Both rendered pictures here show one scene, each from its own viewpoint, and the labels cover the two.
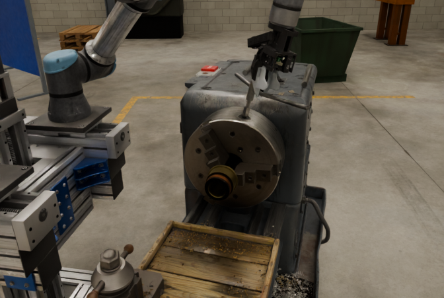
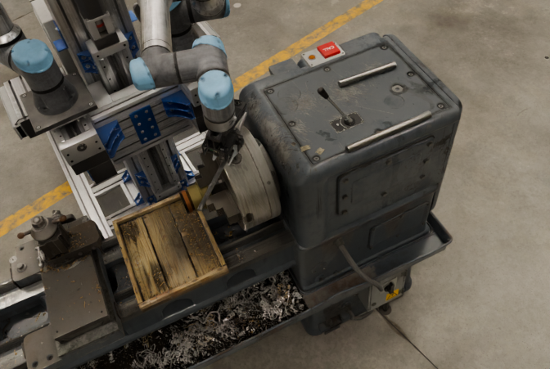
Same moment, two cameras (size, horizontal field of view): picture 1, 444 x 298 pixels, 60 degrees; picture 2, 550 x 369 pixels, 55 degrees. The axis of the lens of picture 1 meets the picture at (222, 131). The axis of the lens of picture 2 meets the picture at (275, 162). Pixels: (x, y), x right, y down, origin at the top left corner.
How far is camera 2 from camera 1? 1.37 m
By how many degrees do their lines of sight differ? 50
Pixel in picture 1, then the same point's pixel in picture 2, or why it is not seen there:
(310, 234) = (371, 272)
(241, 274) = (177, 269)
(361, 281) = (470, 348)
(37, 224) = (76, 152)
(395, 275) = not seen: outside the picture
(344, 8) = not seen: outside the picture
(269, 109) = (280, 159)
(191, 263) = (164, 236)
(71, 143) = not seen: hidden behind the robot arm
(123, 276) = (39, 235)
